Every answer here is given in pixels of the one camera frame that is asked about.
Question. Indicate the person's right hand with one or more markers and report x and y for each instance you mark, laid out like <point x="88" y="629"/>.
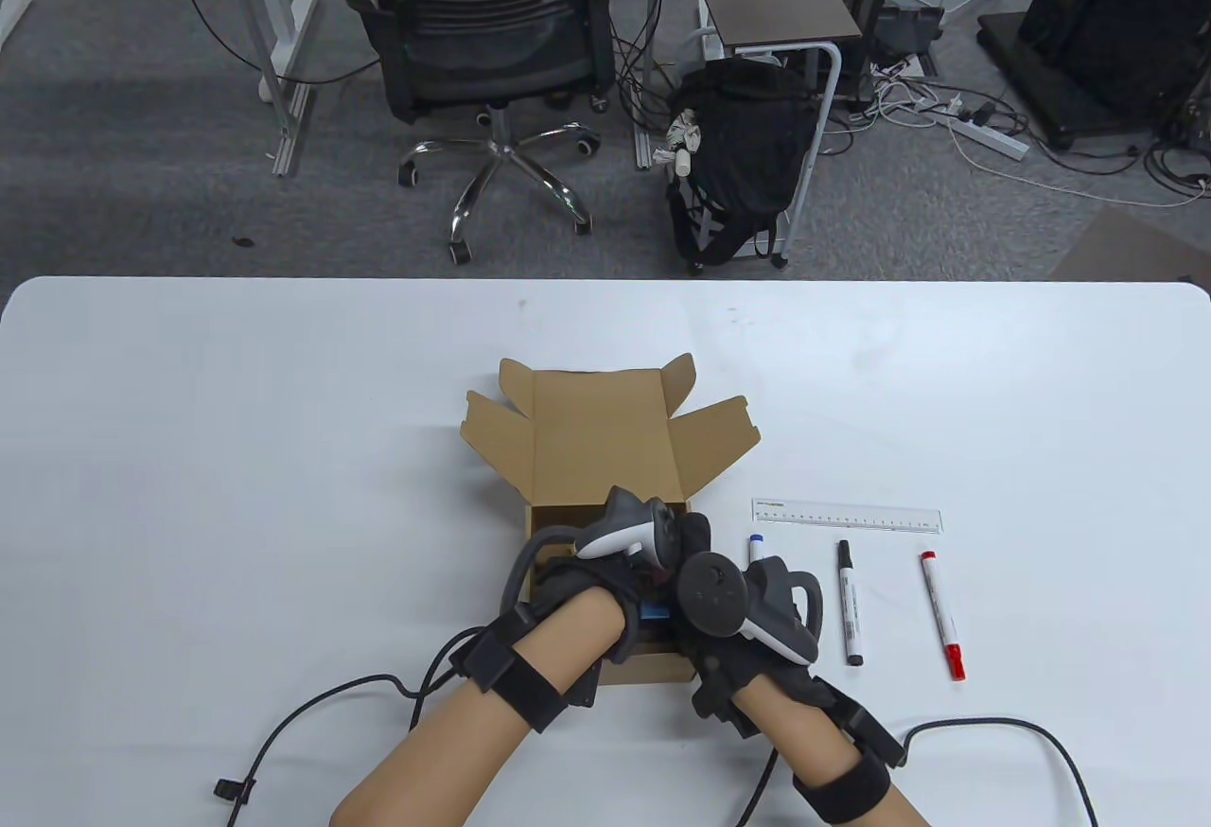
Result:
<point x="719" y="680"/>

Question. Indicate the person's left hand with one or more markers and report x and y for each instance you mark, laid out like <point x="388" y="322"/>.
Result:
<point x="605" y="576"/>

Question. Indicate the blue binder clip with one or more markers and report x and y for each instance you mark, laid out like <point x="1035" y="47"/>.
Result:
<point x="656" y="612"/>

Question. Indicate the blue whiteboard marker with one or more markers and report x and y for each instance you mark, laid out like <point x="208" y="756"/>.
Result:
<point x="757" y="551"/>

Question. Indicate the brown cardboard mailer box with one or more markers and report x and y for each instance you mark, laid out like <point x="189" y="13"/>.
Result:
<point x="605" y="430"/>

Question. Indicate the black whiteboard marker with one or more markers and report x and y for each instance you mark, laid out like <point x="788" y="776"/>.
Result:
<point x="850" y="600"/>

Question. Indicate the clear plastic ruler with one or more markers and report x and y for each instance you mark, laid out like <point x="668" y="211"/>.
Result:
<point x="851" y="517"/>

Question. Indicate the red whiteboard marker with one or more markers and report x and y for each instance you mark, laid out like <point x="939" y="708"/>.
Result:
<point x="941" y="609"/>

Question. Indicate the person's left forearm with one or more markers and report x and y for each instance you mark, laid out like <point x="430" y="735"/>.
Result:
<point x="492" y="742"/>

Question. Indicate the person's right forearm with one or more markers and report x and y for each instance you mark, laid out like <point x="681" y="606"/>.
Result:
<point x="804" y="742"/>

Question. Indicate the black mesh office chair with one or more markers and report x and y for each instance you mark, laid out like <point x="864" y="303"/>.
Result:
<point x="492" y="23"/>

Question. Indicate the grey left hand controller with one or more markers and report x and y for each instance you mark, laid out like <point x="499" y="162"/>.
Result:
<point x="624" y="529"/>

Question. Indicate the grey hand controller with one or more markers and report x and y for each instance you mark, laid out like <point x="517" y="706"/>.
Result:
<point x="710" y="595"/>
<point x="624" y="529"/>

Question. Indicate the grey right hand controller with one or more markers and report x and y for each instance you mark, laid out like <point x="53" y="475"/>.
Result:
<point x="710" y="595"/>

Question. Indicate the white backpack charm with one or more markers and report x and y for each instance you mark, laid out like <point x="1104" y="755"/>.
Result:
<point x="683" y="141"/>

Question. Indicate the black backpack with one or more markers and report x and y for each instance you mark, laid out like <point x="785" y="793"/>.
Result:
<point x="747" y="146"/>

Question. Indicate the white slim desk leg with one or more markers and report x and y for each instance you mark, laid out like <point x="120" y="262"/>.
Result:
<point x="655" y="13"/>

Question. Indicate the white power strip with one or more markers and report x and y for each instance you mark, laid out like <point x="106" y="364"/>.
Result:
<point x="989" y="138"/>

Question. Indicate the flat brown cardboard sheet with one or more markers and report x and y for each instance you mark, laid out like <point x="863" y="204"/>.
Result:
<point x="1135" y="250"/>

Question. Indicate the black monitor stand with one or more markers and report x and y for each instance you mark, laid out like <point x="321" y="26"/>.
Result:
<point x="1107" y="13"/>

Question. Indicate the white desk foot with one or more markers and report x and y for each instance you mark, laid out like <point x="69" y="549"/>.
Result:
<point x="11" y="18"/>

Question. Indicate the white desk leg frame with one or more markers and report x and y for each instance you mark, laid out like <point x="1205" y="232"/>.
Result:
<point x="274" y="42"/>

